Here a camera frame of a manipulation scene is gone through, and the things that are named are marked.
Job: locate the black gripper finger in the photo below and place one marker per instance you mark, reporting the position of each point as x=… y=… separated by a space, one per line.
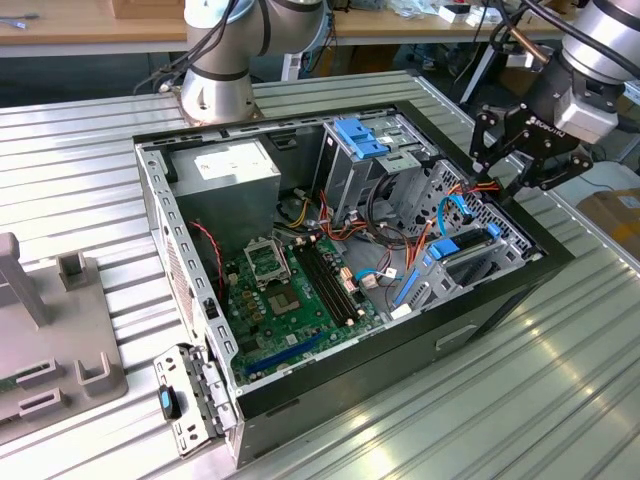
x=555 y=172
x=500 y=135

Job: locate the hard disk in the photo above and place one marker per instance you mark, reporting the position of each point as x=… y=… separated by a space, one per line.
x=444 y=249

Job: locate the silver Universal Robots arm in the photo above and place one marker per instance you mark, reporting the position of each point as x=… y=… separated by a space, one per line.
x=215 y=95

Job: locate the large brown cardboard sheet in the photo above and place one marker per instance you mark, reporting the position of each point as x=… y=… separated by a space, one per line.
x=515 y=82

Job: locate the black slanted pole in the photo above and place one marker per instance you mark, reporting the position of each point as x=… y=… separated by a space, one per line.
x=475 y=82

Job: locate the white side table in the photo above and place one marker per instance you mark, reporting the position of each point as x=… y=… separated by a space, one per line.
x=615 y=175

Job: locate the cardboard box with label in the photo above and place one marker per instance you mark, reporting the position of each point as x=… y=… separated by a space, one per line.
x=615 y=220

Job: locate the white printed box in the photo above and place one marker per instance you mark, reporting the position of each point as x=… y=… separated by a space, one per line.
x=480 y=19

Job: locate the white box with black lid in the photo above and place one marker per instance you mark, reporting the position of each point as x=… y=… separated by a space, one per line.
x=450 y=17

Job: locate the blue plastic drive latch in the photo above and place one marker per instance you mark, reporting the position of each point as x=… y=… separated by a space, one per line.
x=357 y=135

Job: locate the wooden desk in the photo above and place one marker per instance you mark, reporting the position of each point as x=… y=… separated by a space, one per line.
x=400 y=27
x=75 y=25

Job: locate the grey optical drive cage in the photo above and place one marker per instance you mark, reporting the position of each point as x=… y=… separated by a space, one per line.
x=345 y=180

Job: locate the black RAM slot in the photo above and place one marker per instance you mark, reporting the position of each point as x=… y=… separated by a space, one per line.
x=325 y=290
x=339 y=290

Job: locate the black open PC case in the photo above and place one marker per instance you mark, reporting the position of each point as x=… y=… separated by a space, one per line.
x=375 y=380

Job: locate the grey power supply unit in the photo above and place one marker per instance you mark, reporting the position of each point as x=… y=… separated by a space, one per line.
x=225 y=200

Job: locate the green motherboard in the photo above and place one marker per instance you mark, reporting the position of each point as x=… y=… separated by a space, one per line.
x=300 y=340

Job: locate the blue expansion slot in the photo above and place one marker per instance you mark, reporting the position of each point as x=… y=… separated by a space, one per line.
x=285 y=354

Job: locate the grey parts rack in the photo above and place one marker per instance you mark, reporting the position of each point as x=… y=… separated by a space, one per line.
x=60 y=330

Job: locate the small grey adapter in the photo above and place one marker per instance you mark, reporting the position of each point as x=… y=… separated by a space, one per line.
x=17 y=21

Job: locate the green RAM stick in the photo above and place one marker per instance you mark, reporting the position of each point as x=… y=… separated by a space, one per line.
x=6 y=386

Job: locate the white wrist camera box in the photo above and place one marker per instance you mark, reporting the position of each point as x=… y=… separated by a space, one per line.
x=585 y=120

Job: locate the black camera bracket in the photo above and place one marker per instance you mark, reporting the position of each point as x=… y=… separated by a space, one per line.
x=595 y=90

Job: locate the aluminium frame shelf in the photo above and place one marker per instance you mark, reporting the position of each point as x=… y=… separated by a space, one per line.
x=634 y=92

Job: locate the grey expansion slot bracket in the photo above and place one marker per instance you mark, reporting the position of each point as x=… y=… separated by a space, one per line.
x=200 y=415

